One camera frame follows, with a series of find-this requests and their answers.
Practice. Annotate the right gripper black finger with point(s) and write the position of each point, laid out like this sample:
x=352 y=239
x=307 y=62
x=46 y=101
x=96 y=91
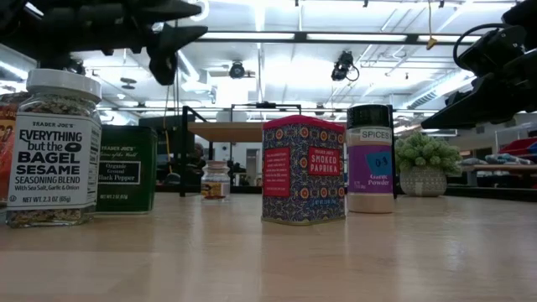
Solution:
x=491 y=102

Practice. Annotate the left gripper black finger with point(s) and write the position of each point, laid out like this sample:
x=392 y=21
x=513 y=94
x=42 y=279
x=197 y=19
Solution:
x=168 y=10
x=165 y=50

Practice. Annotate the green black pepper tin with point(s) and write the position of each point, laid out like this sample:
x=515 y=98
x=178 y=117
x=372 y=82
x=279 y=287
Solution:
x=126 y=172

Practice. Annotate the orange taco mix packet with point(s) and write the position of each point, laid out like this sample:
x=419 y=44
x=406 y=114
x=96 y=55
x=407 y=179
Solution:
x=5 y=147

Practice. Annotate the garlic powder shaker black lid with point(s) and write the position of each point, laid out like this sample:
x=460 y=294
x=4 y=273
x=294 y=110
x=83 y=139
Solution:
x=370 y=168

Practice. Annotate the small glass jar tan lid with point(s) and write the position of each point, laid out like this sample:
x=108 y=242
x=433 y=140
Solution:
x=215 y=184

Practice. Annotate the smoked paprika tin red lid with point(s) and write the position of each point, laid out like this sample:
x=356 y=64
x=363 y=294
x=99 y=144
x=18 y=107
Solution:
x=302 y=168

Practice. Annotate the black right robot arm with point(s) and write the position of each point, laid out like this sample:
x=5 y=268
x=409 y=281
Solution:
x=524 y=10

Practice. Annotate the red and blue bin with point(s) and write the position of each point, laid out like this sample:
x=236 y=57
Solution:
x=520 y=147

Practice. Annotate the wooden background table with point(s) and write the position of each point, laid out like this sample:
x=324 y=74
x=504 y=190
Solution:
x=503 y=168

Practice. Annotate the black monitor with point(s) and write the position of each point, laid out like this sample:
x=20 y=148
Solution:
x=174 y=126

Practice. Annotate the green succulent in patterned pot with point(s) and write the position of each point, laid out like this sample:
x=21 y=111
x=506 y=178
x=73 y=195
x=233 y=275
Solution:
x=423 y=159

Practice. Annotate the bagel sesame seasoning glass jar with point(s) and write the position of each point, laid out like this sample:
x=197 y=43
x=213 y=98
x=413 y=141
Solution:
x=54 y=159

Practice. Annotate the black overhead bar with lights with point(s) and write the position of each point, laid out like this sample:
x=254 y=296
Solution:
x=300 y=37

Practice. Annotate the black aluminium table frame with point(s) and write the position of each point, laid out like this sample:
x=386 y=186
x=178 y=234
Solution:
x=482 y=194

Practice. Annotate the wooden shelf with black frame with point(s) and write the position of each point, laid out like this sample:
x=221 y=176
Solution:
x=226 y=132

